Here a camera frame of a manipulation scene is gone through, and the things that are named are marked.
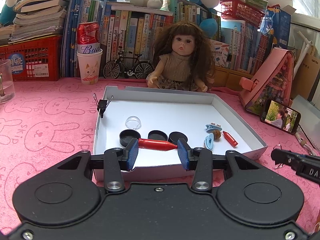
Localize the red basket upper right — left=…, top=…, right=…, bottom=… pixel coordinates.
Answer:
left=220, top=0, right=265, bottom=28

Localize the black binder clip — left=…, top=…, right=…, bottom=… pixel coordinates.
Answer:
left=93, top=93, right=114, bottom=118
left=271, top=144, right=287, bottom=170

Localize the pink bunny table cloth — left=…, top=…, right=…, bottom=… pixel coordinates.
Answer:
left=1, top=78, right=319, bottom=233

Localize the white cat paper cup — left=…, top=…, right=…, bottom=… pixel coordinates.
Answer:
left=77, top=49, right=103, bottom=85

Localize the clear plastic capsule ball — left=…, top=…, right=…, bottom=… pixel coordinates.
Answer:
left=125, top=116, right=142, bottom=130

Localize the brown nut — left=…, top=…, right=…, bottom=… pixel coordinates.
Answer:
left=212, top=129, right=221, bottom=141

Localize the black round puck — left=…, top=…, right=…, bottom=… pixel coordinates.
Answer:
left=168, top=131, right=188, bottom=145

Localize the miniature black bicycle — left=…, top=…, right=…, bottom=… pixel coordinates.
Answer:
left=103, top=46, right=153, bottom=79

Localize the light blue hair clip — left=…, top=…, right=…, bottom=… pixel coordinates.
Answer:
left=204, top=133, right=214, bottom=151

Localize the blue white plush penguin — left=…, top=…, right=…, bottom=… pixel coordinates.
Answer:
left=1, top=0, right=19, bottom=26

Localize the black binder clip on tray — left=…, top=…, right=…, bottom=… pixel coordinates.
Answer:
left=93, top=93, right=114, bottom=118

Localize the white cardboard box tray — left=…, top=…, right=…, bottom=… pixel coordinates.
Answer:
left=93, top=86, right=267, bottom=181

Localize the row of books right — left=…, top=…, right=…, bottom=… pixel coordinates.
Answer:
left=167, top=0, right=268, bottom=74

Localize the brown haired doll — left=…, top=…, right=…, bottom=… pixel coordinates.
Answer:
left=146, top=22, right=215, bottom=93

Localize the black round cap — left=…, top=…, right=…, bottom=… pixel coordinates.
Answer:
left=119, top=129, right=141, bottom=147

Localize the row of books centre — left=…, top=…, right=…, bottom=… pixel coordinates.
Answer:
left=59, top=0, right=174, bottom=77

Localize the long red toy crayon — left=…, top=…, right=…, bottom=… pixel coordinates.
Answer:
left=138, top=139, right=177, bottom=151

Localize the white cable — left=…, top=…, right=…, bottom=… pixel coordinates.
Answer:
left=294, top=129, right=320, bottom=157

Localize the black round lid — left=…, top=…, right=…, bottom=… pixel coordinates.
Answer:
left=148, top=130, right=168, bottom=141

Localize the blue carton box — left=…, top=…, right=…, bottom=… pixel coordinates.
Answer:
left=260, top=4, right=295, bottom=49

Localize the blue plush ball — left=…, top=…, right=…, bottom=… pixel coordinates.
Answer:
left=200, top=18, right=218, bottom=38

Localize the stack of books left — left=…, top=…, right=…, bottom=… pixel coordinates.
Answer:
left=1, top=0, right=69, bottom=45

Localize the smartphone playing video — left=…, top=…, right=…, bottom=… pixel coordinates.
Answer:
left=260, top=99, right=301, bottom=134

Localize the pink triangular dollhouse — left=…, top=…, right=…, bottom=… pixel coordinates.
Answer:
left=239, top=48, right=295, bottom=115

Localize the blue decorated hair clip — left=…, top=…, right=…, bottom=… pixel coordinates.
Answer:
left=206, top=123, right=222, bottom=133

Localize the red plastic basket left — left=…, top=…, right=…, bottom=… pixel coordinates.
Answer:
left=1, top=35, right=62, bottom=81

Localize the row of books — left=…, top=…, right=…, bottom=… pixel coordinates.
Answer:
left=167, top=0, right=268, bottom=74
left=59, top=0, right=174, bottom=77

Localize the colourful white box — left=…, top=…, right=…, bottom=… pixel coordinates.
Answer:
left=210, top=40, right=229, bottom=68

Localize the red beer can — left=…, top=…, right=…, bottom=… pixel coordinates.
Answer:
left=76, top=22, right=100, bottom=54

